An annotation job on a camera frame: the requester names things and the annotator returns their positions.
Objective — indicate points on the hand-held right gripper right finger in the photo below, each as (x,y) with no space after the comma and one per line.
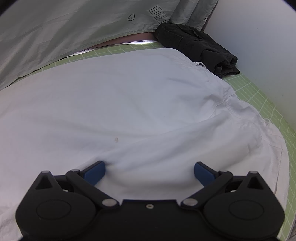
(203,173)

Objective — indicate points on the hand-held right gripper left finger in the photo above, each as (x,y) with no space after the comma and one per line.
(95,173)

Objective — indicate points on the white garment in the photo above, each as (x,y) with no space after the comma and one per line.
(115,104)

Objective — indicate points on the green grid cutting mat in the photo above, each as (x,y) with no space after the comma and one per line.
(266,102)

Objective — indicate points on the black folded garment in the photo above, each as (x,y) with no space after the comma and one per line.
(196,46)

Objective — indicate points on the grey-green printed shirt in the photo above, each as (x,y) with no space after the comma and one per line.
(57,34)

